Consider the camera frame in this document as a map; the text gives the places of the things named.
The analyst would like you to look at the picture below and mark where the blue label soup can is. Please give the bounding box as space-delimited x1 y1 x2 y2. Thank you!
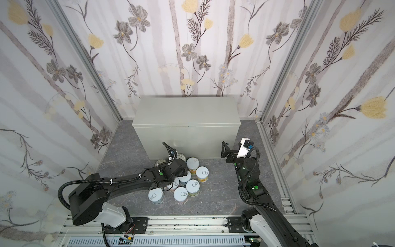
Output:
177 153 187 162

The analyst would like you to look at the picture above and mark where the dark red label can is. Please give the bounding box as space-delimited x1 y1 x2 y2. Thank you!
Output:
154 159 166 167

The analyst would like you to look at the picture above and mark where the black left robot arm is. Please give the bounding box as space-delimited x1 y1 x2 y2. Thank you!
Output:
58 159 188 233

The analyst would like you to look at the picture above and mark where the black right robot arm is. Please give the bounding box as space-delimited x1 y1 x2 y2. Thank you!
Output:
221 138 317 247

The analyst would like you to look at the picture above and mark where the white lid can blue label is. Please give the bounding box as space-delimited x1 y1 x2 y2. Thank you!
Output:
179 170 191 186

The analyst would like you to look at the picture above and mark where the white lid can orange label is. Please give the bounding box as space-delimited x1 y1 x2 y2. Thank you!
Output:
187 157 200 175

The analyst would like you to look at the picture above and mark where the white lid can green label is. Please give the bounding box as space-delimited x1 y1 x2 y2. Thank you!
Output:
186 180 200 197

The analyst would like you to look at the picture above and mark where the white lid can yellow label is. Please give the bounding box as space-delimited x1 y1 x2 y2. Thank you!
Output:
196 166 209 183

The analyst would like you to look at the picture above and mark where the white lid can front centre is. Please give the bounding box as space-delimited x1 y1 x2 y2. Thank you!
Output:
173 187 188 204

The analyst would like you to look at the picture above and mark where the white lid can front left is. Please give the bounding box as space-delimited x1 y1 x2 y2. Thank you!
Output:
148 188 164 205

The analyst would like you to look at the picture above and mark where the grey metal cabinet box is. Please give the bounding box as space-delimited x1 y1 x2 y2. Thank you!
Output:
132 97 241 160

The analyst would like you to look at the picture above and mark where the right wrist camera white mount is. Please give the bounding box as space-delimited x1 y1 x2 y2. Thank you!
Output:
237 137 254 158

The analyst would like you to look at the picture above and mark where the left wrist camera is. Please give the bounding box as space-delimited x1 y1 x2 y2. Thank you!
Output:
166 146 178 159

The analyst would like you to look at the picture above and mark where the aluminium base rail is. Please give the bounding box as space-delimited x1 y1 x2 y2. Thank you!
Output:
57 215 318 247

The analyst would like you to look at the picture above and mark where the white ribbed cable duct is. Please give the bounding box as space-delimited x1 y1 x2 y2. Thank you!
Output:
62 236 251 247

